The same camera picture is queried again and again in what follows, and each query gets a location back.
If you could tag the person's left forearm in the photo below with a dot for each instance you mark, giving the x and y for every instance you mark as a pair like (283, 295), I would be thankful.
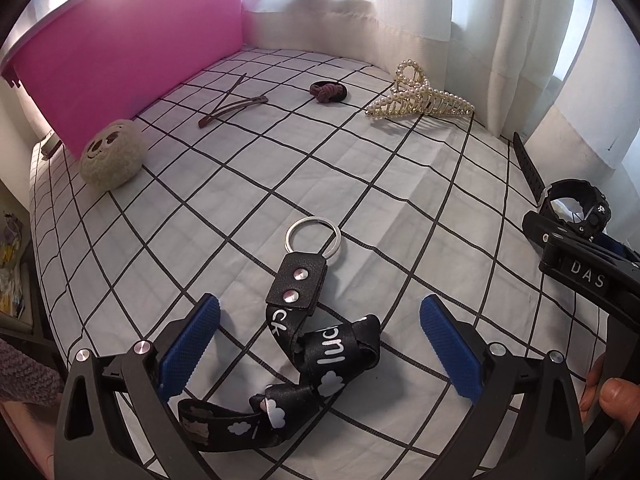
(27, 370)

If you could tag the black wrist watch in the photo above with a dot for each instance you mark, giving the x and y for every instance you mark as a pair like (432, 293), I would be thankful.
(575, 195)

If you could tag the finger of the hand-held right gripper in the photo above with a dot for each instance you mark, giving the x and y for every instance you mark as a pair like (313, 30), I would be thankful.
(612, 247)
(542, 227)

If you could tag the pile of printed papers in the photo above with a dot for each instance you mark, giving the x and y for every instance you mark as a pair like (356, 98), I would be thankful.
(12, 260)

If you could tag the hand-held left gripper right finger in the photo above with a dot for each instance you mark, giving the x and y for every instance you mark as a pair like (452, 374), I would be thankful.
(450, 347)

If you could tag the brown hair clip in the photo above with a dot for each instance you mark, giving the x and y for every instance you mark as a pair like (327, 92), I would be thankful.
(235, 109)

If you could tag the grey sloth face plush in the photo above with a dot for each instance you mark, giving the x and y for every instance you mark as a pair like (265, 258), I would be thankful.
(112, 155)

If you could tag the thin dark hair clip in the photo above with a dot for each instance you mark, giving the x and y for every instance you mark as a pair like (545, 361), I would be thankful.
(227, 97)

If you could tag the person's right hand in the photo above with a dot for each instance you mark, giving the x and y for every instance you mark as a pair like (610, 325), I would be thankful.
(620, 402)

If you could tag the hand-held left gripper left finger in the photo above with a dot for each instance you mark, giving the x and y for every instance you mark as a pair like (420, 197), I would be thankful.
(192, 345)

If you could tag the white curtain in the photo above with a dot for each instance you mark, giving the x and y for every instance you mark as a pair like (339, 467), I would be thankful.
(450, 10)

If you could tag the pink plastic tub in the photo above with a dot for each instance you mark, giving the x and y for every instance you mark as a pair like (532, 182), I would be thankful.
(140, 45)

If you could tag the pearl hair claw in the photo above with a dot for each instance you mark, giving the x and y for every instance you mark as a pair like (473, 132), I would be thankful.
(425, 100)

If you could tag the black checked white tablecloth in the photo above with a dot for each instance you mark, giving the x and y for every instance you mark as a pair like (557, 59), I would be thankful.
(250, 190)

